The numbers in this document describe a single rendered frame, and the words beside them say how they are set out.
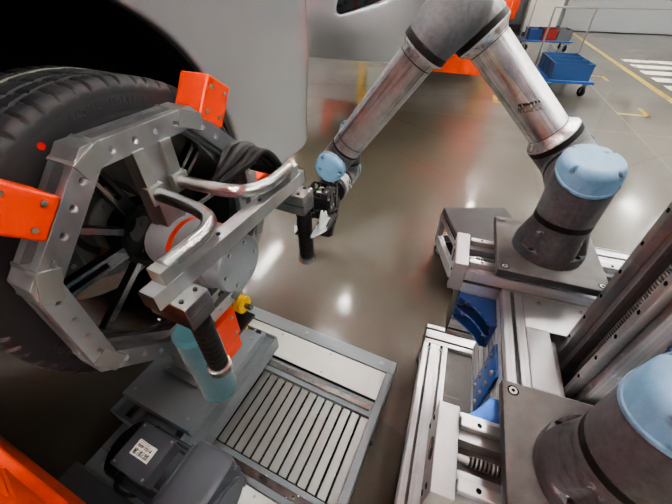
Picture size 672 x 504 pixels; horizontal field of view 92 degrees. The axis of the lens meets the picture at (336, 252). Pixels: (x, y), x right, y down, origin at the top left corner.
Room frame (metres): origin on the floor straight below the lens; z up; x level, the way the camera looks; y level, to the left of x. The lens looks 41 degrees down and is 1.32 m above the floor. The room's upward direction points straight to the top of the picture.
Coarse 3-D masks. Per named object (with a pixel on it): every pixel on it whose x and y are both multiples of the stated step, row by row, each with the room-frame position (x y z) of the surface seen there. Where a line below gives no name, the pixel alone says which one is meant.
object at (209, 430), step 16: (272, 336) 0.80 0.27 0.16; (256, 352) 0.74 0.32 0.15; (272, 352) 0.76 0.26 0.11; (256, 368) 0.67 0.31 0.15; (240, 384) 0.60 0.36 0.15; (128, 400) 0.54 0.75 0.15; (240, 400) 0.56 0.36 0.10; (128, 416) 0.47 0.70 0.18; (144, 416) 0.49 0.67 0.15; (208, 416) 0.49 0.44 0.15; (224, 416) 0.49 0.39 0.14; (176, 432) 0.42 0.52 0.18; (208, 432) 0.43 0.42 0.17
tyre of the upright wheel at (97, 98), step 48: (0, 96) 0.56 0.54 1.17; (48, 96) 0.54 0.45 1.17; (96, 96) 0.60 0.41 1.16; (144, 96) 0.68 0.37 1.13; (0, 144) 0.46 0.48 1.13; (48, 144) 0.50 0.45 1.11; (0, 240) 0.39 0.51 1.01; (0, 288) 0.35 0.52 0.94; (0, 336) 0.31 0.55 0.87; (48, 336) 0.35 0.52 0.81
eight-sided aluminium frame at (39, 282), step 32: (96, 128) 0.54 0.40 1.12; (128, 128) 0.54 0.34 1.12; (160, 128) 0.60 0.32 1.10; (192, 128) 0.66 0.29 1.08; (64, 160) 0.46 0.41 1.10; (96, 160) 0.48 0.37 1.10; (64, 192) 0.42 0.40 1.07; (64, 224) 0.40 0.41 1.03; (32, 256) 0.38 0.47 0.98; (64, 256) 0.38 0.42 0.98; (32, 288) 0.33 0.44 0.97; (64, 288) 0.35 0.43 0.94; (64, 320) 0.33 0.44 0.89; (96, 352) 0.34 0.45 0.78; (128, 352) 0.37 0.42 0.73; (160, 352) 0.42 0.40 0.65
